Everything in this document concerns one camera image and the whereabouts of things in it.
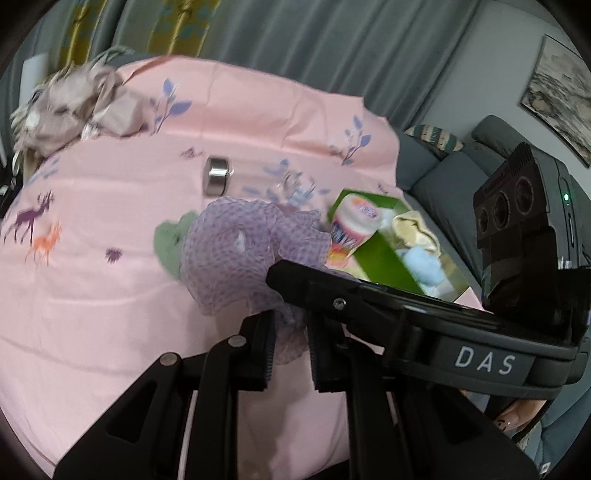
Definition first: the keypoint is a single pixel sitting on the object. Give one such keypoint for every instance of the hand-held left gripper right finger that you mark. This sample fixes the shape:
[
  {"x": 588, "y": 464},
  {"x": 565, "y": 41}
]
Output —
[{"x": 319, "y": 360}]

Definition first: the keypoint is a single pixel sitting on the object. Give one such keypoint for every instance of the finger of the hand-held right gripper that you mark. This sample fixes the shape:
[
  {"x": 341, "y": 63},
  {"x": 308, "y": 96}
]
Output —
[{"x": 323, "y": 293}]

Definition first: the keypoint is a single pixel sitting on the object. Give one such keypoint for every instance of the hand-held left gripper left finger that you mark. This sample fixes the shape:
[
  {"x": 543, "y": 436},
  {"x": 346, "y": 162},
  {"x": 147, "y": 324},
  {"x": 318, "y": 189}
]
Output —
[{"x": 268, "y": 355}]

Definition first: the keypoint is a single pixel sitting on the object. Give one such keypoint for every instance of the green cardboard box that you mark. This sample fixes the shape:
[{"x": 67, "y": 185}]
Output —
[{"x": 383, "y": 258}]

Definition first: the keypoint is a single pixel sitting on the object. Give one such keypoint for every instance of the purple mesh bath loofah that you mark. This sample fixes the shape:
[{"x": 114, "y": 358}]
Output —
[{"x": 231, "y": 258}]

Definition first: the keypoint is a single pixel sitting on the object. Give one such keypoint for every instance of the light blue soft cloth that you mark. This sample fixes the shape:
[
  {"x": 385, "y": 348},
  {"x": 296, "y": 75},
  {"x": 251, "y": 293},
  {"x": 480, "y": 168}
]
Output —
[{"x": 422, "y": 265}]

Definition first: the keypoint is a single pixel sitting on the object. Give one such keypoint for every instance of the green soft cloth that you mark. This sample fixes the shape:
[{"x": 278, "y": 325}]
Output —
[{"x": 171, "y": 244}]

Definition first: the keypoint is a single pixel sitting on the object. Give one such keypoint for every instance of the person's right hand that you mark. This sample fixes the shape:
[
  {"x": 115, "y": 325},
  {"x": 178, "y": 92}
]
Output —
[{"x": 521, "y": 415}]

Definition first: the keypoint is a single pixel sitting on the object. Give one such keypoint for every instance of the white bottle with colourful label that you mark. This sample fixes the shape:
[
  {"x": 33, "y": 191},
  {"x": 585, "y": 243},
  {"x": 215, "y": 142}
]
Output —
[{"x": 351, "y": 221}]

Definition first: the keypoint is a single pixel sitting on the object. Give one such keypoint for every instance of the pale yellow cloth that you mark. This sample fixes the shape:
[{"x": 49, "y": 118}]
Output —
[{"x": 415, "y": 230}]

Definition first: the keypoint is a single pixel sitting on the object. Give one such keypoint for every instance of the clear plastic piece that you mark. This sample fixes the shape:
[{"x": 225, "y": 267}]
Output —
[{"x": 295, "y": 184}]

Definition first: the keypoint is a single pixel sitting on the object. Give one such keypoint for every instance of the grey sofa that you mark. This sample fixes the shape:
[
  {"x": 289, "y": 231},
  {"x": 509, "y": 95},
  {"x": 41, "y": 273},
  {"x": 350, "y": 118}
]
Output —
[{"x": 443, "y": 194}]

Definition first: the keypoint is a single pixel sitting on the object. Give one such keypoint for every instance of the metal cylinder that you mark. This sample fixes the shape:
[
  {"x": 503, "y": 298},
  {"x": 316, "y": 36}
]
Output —
[{"x": 217, "y": 175}]

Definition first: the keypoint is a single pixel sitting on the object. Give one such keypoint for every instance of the pink printed bedsheet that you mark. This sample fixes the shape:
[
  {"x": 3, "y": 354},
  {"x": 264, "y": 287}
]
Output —
[{"x": 115, "y": 300}]

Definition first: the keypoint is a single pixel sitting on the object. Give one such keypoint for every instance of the striped cushion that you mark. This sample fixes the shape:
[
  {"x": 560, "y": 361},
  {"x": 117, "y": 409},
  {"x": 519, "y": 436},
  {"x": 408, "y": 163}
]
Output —
[{"x": 438, "y": 136}]

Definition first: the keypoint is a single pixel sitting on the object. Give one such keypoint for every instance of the grey and yellow curtain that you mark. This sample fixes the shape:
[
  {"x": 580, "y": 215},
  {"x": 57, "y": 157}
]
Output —
[{"x": 277, "y": 37}]

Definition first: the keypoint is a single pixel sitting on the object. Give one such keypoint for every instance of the crumpled mauve cloth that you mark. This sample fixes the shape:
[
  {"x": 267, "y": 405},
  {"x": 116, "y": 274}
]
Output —
[{"x": 60, "y": 115}]

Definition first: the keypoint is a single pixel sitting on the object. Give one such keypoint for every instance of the framed wall picture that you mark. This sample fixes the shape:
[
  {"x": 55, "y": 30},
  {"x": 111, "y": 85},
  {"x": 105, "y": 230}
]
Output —
[{"x": 558, "y": 92}]

